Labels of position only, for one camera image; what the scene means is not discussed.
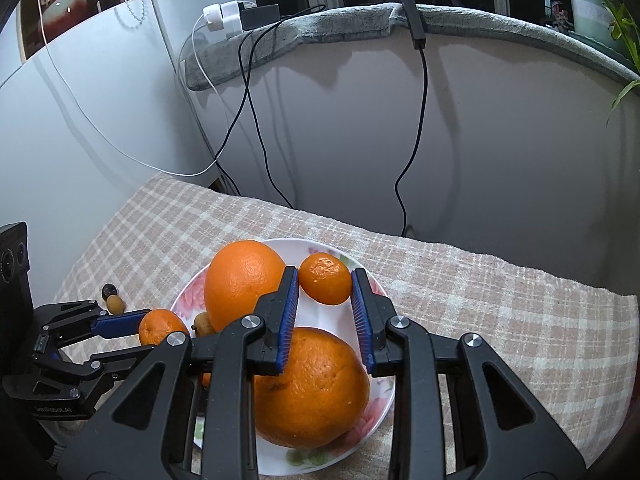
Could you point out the potted spider plant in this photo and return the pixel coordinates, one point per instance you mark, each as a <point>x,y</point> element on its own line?
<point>607,26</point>

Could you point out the small tangerine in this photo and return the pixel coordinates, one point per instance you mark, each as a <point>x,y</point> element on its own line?
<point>325,279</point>

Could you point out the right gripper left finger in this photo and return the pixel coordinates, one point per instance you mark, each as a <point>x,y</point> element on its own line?
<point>145,430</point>

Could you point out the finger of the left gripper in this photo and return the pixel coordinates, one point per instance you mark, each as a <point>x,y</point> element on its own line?
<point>80,320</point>
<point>115,364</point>

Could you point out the white refrigerator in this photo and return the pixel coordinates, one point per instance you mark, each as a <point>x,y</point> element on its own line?
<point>84,123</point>

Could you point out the white floral plate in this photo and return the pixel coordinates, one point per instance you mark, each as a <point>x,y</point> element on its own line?
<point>274,460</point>

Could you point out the brown longan front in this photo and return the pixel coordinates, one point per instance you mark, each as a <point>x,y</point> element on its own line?
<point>202,326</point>

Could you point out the small figurine on sill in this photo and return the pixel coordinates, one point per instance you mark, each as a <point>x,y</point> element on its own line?
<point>556,17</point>

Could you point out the medium tangerine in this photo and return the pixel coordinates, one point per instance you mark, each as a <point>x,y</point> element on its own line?
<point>157,325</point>

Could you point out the brown longan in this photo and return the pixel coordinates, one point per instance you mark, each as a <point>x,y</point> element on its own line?
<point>115,305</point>
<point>202,326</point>

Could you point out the dark plum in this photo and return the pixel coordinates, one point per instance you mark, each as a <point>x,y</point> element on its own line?
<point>108,290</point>

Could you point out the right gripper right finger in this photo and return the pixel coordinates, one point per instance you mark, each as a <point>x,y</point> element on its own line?
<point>460,412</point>

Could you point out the black power adapter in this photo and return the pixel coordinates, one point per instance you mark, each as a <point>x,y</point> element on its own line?
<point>254,17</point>

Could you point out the beige checkered tablecloth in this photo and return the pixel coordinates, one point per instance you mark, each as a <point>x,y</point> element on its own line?
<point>575,346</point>

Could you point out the smooth navel orange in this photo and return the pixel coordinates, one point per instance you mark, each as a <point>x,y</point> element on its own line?
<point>239,274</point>

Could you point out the large rough mandarin orange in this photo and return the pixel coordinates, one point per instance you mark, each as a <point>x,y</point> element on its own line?
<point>321,393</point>

